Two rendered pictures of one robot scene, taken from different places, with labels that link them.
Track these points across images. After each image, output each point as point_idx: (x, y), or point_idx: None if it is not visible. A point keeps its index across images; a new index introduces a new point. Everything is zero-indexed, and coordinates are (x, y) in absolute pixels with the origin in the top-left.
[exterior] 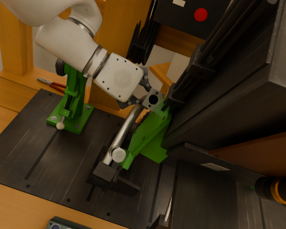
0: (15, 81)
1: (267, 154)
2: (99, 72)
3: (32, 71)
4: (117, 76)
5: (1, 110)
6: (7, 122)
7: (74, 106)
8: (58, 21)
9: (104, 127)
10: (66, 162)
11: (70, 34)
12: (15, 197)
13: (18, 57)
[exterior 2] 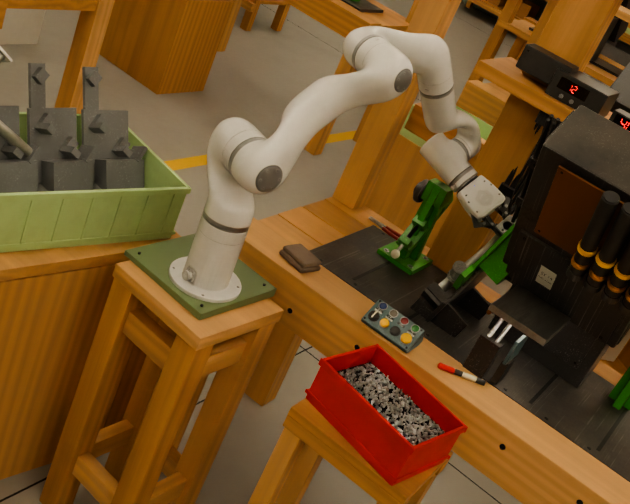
0: (344, 210)
1: (557, 205)
2: (465, 185)
3: (363, 209)
4: (480, 194)
5: (329, 227)
6: (335, 239)
7: (416, 239)
8: (445, 138)
9: (439, 282)
10: (393, 287)
11: (452, 149)
12: (343, 285)
13: (360, 184)
